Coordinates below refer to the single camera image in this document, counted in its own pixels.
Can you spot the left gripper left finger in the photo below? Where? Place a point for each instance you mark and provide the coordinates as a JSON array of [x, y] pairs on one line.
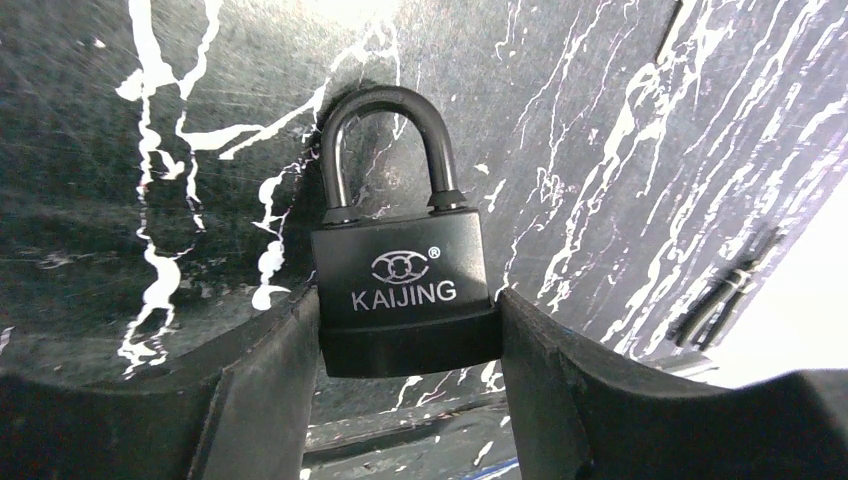
[[238, 407]]

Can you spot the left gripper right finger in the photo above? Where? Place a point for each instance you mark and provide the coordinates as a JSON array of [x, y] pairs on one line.
[[581, 411]]

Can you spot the black padlock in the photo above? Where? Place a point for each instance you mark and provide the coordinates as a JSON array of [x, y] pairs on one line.
[[401, 296]]

